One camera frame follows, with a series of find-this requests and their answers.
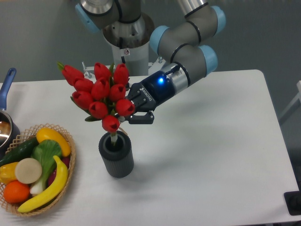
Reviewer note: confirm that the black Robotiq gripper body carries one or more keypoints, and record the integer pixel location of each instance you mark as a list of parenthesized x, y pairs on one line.
[(151, 92)]

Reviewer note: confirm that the red tulip bouquet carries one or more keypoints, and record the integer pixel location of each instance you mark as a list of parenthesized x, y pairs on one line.
[(105, 99)]

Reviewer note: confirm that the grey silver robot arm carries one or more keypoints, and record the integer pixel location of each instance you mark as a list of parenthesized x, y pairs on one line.
[(174, 58)]

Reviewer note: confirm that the dark grey ribbed vase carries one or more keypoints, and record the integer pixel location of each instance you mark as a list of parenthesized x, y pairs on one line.
[(118, 158)]

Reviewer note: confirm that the dark red vegetable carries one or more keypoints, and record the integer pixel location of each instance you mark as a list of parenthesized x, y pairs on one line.
[(66, 161)]

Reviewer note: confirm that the yellow squash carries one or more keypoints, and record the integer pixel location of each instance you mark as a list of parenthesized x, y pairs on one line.
[(51, 134)]

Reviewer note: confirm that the green bok choy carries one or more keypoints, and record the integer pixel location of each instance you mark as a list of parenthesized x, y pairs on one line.
[(44, 153)]

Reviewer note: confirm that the yellow banana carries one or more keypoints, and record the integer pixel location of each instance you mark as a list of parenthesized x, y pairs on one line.
[(51, 192)]

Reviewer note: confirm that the green cucumber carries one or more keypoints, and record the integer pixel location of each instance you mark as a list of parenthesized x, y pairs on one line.
[(22, 151)]

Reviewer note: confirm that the woven wicker basket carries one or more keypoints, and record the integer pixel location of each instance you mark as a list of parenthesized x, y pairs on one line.
[(25, 135)]

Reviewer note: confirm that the beige round slice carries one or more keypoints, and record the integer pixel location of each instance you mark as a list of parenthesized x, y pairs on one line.
[(28, 170)]

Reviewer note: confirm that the yellow bell pepper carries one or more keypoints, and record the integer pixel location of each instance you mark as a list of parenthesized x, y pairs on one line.
[(7, 173)]

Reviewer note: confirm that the orange fruit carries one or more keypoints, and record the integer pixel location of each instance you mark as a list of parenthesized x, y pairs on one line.
[(16, 192)]

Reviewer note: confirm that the black device at edge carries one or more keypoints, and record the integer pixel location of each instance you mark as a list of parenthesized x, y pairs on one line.
[(293, 202)]

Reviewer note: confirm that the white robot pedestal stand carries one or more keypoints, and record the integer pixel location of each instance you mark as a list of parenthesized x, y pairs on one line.
[(137, 60)]

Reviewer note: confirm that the blue handled saucepan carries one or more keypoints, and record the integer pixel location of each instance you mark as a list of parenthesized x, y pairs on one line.
[(8, 129)]

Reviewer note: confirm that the white frame at right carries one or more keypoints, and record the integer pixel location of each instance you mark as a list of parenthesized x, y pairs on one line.
[(293, 105)]

